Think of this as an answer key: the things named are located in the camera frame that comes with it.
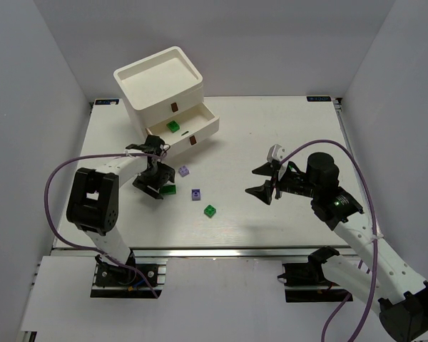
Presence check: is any white drawer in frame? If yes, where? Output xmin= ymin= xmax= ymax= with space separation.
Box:
xmin=146 ymin=103 xmax=220 ymax=158

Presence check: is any green sloped lego brick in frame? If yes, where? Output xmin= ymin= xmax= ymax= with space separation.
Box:
xmin=166 ymin=120 xmax=180 ymax=133

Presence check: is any white drawer cabinet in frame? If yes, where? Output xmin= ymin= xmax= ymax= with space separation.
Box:
xmin=113 ymin=46 xmax=204 ymax=136

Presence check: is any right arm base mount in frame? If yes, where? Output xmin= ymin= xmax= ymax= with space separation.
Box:
xmin=277 ymin=262 xmax=350 ymax=304

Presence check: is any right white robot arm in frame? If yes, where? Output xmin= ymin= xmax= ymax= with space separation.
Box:
xmin=246 ymin=152 xmax=428 ymax=341

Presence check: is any purple upside-down lego brick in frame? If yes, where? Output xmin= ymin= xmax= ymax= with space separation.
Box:
xmin=191 ymin=189 xmax=201 ymax=201

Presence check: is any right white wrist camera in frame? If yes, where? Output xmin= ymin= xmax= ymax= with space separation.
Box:
xmin=267 ymin=144 xmax=286 ymax=181

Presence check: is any aluminium table front rail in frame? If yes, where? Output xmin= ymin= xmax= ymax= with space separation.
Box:
xmin=50 ymin=247 xmax=358 ymax=258

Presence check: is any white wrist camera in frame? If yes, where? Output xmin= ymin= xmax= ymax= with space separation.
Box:
xmin=160 ymin=143 xmax=171 ymax=158
xmin=267 ymin=144 xmax=286 ymax=181

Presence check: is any green lego plate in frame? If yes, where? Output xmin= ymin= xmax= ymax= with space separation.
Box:
xmin=160 ymin=185 xmax=177 ymax=196

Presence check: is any purple studded lego brick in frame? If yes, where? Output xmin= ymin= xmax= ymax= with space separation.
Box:
xmin=178 ymin=165 xmax=190 ymax=177

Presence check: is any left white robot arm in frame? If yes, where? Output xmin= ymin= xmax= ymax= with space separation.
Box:
xmin=66 ymin=135 xmax=175 ymax=267

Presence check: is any green square lego brick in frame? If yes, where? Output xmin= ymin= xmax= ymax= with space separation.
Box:
xmin=203 ymin=204 xmax=217 ymax=218

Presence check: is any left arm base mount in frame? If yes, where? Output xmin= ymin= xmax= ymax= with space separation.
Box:
xmin=90 ymin=255 xmax=165 ymax=299

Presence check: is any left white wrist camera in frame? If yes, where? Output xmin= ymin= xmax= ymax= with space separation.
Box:
xmin=160 ymin=143 xmax=171 ymax=158

